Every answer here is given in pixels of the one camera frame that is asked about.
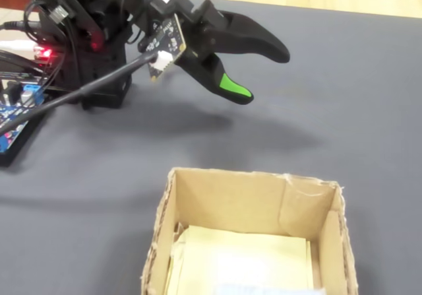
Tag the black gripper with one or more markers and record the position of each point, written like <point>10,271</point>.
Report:
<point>198,31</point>

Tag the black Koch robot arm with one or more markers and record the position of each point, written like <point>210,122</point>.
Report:
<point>99,11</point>

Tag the open cardboard box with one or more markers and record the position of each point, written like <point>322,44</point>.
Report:
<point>230,202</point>

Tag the large grey table mat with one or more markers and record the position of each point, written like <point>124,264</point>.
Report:
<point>296,126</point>

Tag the white motor controller board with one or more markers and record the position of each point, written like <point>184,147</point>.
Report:
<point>44,53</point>

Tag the yellowish paper sheets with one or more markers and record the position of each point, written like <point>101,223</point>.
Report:
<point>247,252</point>

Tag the blue circuit board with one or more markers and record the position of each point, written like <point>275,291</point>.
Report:
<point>13,123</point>

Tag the black wrist camera circuit board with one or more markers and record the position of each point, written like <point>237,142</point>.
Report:
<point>165,37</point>

